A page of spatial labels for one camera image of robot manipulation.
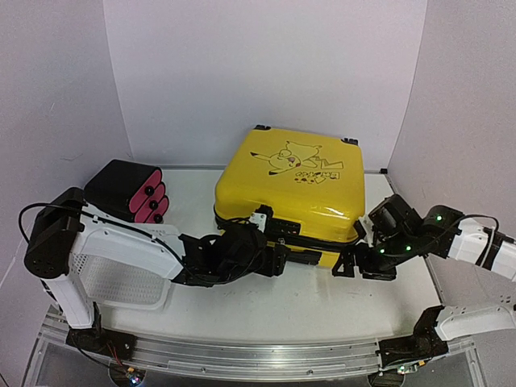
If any black pink drawer organizer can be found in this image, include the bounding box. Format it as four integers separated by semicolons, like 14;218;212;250
84;160;169;224

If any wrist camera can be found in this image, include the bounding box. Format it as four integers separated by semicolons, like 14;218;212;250
248;205;273;233
353;193;422;244

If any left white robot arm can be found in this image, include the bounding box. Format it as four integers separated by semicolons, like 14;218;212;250
19;187;290;352

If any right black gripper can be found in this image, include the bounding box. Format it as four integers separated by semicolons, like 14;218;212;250
333;231;418;281

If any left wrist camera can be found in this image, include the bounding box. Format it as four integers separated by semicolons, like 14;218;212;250
248;205;273;233

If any white plastic basket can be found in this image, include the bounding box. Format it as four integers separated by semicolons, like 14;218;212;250
48;225;181;312

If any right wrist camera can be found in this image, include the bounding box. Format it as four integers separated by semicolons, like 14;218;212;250
353;193;422;244

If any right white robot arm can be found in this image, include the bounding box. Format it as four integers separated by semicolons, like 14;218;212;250
332;194;515;367

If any yellow Pikachu suitcase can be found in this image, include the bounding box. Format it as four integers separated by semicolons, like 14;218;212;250
214;125;365;268

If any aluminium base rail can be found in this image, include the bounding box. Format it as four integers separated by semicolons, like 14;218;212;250
40;314;485;386

